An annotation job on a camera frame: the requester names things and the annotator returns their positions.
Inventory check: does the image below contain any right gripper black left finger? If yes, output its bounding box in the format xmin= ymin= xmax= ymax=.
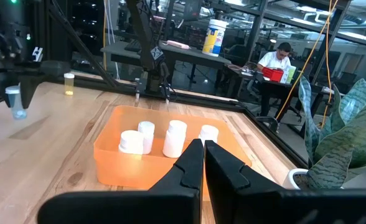
xmin=36 ymin=139 xmax=205 ymax=224

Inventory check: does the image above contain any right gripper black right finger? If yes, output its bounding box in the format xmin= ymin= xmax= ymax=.
xmin=204 ymin=139 xmax=366 ymax=224

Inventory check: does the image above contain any blue translucent pill bottle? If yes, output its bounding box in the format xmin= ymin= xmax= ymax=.
xmin=4 ymin=85 xmax=28 ymax=121

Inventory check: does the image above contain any tall white pill bottle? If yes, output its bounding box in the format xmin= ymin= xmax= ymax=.
xmin=162 ymin=119 xmax=188 ymax=159

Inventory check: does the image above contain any short white pill bottle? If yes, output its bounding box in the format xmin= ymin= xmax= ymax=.
xmin=198 ymin=124 xmax=220 ymax=147

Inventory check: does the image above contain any slim white pill bottle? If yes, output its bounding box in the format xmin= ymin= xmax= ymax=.
xmin=138 ymin=121 xmax=156 ymax=156

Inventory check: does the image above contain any wide white pill bottle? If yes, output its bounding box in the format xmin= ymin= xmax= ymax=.
xmin=118 ymin=129 xmax=145 ymax=156

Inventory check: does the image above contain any orange translucent plastic basket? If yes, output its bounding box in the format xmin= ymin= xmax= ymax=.
xmin=93 ymin=105 xmax=252 ymax=202

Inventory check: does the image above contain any white plant pot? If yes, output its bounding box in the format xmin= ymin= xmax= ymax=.
xmin=281 ymin=167 xmax=345 ymax=190

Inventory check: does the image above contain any black keyboard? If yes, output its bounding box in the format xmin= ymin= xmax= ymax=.
xmin=123 ymin=39 xmax=143 ymax=53

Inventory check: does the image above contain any black background desk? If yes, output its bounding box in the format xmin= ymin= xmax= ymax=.
xmin=225 ymin=63 xmax=345 ymax=124

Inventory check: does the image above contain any red box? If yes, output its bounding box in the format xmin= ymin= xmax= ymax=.
xmin=261 ymin=66 xmax=284 ymax=83

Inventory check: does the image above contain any green striped snake plant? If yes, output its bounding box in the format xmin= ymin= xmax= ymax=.
xmin=298 ymin=76 xmax=366 ymax=190

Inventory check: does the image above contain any green white box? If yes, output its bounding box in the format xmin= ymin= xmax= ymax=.
xmin=279 ymin=65 xmax=298 ymax=85

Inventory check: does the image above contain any grey background table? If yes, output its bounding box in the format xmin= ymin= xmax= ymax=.
xmin=100 ymin=39 xmax=232 ymax=93

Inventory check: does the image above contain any person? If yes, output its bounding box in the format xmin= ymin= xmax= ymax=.
xmin=256 ymin=42 xmax=293 ymax=72

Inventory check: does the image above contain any pink flat object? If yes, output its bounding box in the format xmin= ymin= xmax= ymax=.
xmin=165 ymin=40 xmax=190 ymax=50

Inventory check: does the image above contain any white yellow wipes canister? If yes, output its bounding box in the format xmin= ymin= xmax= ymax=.
xmin=202 ymin=19 xmax=230 ymax=58

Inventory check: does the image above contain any white bracket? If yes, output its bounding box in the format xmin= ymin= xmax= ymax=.
xmin=31 ymin=46 xmax=44 ymax=62

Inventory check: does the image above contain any black diagonal frame strut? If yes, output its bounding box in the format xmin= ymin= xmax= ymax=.
xmin=47 ymin=0 xmax=119 ymax=89

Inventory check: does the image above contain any yellow hanging cable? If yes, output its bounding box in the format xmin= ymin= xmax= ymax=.
xmin=274 ymin=0 xmax=340 ymax=121
xmin=319 ymin=0 xmax=334 ymax=128

